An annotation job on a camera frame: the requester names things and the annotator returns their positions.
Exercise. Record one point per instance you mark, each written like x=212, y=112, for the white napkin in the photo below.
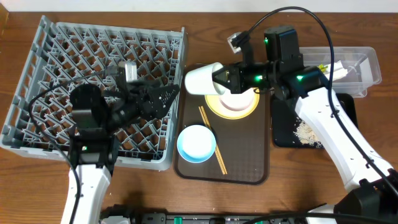
x=339, y=71

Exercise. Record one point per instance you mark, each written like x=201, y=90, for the green snack wrapper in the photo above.
x=323, y=68

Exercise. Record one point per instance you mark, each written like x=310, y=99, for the grey plastic dish rack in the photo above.
x=65, y=55

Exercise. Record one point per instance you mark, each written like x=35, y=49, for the brown serving tray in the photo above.
x=243, y=143

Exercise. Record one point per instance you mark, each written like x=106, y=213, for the light blue bowl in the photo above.
x=193, y=144

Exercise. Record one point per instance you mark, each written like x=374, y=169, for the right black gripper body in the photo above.
x=259, y=75

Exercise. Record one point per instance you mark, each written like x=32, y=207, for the clear plastic bin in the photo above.
x=361, y=62

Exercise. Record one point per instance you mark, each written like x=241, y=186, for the yellow round plate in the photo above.
x=214, y=105

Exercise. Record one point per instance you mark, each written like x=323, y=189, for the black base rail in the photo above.
x=125, y=214

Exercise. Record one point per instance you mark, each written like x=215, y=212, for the rice food waste pile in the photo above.
x=306, y=135

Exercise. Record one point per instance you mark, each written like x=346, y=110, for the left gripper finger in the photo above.
x=160, y=100
x=151, y=85

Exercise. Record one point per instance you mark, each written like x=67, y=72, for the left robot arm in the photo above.
x=94, y=145

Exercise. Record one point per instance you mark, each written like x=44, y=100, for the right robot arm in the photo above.
x=370, y=181

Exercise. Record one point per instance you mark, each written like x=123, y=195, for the pink white bowl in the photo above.
x=236, y=102

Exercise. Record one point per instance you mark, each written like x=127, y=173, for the black plastic tray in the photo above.
x=284, y=122

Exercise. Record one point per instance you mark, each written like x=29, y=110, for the white paper cup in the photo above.
x=200, y=82

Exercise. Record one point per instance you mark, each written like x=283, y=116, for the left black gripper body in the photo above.
x=146, y=101

